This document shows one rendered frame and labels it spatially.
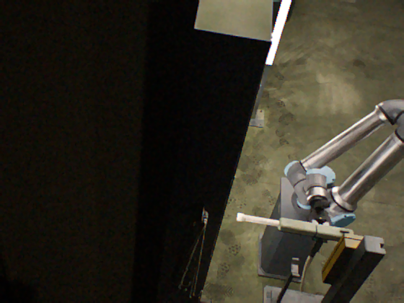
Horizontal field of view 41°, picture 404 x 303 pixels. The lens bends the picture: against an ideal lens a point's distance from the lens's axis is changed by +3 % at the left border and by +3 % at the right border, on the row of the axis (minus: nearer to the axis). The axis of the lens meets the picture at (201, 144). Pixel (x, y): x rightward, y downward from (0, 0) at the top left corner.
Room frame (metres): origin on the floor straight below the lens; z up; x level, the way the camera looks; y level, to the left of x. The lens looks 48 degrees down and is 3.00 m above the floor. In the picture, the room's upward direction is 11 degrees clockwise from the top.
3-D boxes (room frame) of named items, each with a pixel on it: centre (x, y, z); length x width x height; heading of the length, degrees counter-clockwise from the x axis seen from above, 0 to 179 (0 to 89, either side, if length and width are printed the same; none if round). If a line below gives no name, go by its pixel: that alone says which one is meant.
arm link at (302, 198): (1.60, -0.56, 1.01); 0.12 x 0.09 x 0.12; 29
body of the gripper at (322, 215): (1.41, -0.57, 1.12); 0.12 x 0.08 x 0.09; 2
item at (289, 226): (1.28, -0.45, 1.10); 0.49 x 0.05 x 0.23; 91
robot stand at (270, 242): (1.84, -0.66, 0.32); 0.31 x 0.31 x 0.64; 2
